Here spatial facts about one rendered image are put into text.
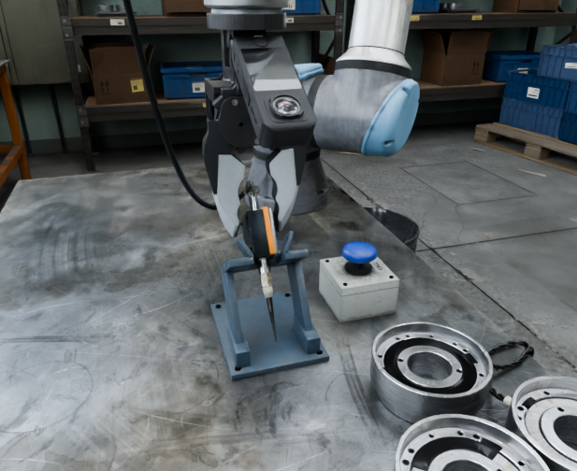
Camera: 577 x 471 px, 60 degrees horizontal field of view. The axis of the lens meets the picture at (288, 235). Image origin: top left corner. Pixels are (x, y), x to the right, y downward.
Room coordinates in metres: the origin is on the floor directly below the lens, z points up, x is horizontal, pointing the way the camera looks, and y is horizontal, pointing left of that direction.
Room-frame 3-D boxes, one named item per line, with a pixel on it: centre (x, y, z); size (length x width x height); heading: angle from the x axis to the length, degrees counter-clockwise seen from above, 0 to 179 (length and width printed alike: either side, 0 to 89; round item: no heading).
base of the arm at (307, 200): (0.85, 0.00, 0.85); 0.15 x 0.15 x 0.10
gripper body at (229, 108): (0.50, 0.04, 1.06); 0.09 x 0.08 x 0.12; 17
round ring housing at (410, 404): (0.36, -0.13, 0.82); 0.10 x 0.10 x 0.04
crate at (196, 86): (3.90, 0.68, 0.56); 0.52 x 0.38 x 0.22; 104
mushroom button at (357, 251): (0.51, -0.08, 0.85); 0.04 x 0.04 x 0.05
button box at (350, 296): (0.51, -0.08, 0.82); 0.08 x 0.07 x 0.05; 17
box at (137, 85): (3.72, 1.19, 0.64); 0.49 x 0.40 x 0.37; 112
